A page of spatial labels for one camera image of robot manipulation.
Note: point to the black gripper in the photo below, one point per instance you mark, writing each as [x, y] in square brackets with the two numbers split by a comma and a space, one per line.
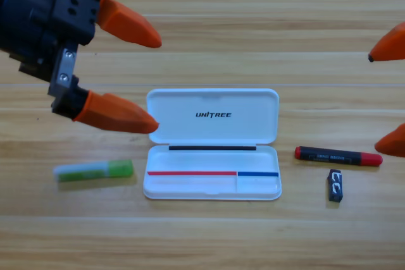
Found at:
[68, 14]

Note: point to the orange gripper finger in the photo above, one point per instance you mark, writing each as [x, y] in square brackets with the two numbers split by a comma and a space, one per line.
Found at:
[392, 45]
[394, 143]
[114, 113]

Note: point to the red black marker pen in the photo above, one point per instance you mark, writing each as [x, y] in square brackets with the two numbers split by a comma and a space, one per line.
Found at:
[335, 156]

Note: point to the black eraser with white print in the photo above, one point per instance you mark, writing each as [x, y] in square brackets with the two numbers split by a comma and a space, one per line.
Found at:
[336, 186]

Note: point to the white Unitree pencil case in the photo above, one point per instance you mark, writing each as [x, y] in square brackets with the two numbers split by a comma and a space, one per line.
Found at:
[212, 159]

